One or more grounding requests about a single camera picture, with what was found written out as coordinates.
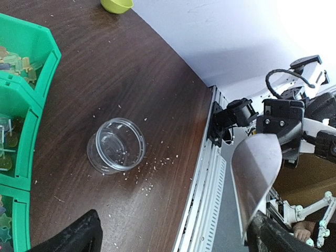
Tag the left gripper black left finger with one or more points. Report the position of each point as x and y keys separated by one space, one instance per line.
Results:
x=84 y=234

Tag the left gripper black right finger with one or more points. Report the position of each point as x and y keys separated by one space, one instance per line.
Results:
x=263 y=234

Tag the silver metal scoop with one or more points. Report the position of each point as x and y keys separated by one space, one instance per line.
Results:
x=255 y=165

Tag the green candy bin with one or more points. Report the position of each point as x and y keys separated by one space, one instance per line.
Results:
x=37 y=43
x=15 y=234
x=20 y=119

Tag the clear plastic round container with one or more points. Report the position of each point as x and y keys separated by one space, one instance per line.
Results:
x=117 y=146

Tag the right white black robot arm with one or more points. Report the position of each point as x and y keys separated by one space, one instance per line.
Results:
x=291 y=109

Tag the lime green bowl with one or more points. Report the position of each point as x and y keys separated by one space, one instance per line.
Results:
x=117 y=6

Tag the front aluminium rail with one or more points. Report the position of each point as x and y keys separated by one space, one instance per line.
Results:
x=199 y=220

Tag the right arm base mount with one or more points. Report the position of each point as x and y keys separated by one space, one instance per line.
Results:
x=220 y=121

